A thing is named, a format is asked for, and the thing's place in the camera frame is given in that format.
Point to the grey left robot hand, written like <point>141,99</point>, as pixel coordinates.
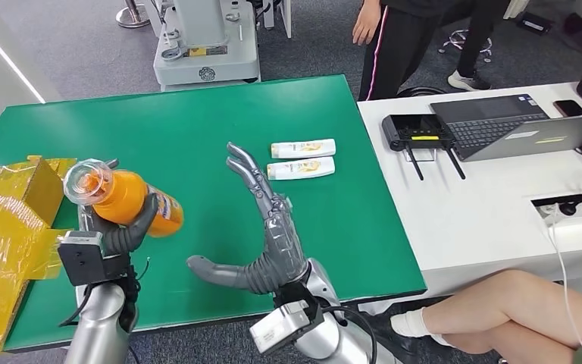
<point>125,236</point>

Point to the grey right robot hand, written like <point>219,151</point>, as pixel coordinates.
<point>281,246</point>

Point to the orange detergent bottle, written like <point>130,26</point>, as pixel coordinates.
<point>125,193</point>

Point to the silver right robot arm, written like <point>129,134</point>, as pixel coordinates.
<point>336,341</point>

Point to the white shampoo bottle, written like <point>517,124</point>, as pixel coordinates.
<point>301,169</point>
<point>303,148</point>

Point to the yellow taped cardboard box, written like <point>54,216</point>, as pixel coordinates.
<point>0,226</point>

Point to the black controller with antennas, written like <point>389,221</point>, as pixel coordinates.
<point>416,130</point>

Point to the white robot lift stand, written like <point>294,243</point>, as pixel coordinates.
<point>205,50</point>

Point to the black round floor base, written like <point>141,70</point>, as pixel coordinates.
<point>420,91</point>

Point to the chrome stanchion base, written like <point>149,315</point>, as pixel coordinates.
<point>133,19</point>

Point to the standing person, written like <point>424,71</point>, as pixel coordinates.
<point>396,55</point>

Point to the white stand panel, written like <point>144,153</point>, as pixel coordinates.
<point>285,17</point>

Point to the seated person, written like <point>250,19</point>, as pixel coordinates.
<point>512,311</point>

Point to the grey open laptop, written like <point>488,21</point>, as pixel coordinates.
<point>492,125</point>

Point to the chrome star chair base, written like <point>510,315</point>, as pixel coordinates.
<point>451,39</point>

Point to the person in black trousers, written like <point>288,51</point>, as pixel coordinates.
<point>477,40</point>

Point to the black power plug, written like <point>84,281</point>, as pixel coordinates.
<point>568,208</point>

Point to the black smartphone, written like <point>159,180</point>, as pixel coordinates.
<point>570,108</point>

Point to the black floor device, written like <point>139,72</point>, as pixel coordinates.
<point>536,22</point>

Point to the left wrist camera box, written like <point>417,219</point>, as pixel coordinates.
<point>82,258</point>

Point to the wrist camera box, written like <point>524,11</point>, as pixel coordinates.
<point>82,258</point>
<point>281,326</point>

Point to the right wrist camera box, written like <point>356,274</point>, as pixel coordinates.
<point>281,326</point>

